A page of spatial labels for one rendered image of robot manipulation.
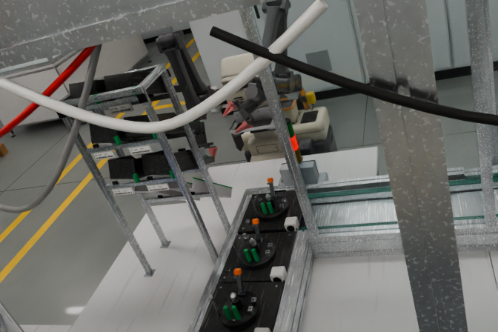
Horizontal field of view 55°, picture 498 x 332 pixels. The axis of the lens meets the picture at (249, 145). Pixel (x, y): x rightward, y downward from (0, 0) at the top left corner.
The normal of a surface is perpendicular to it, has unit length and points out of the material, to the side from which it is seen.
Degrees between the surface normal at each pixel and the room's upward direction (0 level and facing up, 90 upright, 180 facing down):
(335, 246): 90
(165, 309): 0
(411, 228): 90
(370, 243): 90
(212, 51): 90
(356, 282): 0
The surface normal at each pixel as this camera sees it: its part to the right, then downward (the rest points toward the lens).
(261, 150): -0.20, 0.64
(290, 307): -0.29, -0.84
